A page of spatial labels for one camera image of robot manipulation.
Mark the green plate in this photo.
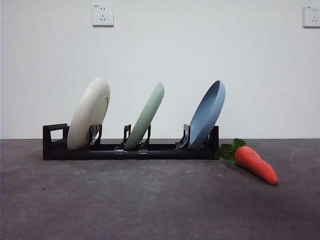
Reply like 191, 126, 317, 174
124, 81, 166, 150

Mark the orange carrot with green leaves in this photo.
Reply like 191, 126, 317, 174
215, 138, 279, 186

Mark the blue plate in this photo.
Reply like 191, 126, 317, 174
187, 80, 227, 150

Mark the white wall socket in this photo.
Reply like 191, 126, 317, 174
302, 5, 320, 28
92, 4, 115, 28

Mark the black plate rack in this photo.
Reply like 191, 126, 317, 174
42, 123, 220, 161

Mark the cream plate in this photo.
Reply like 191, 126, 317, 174
66, 76, 111, 151

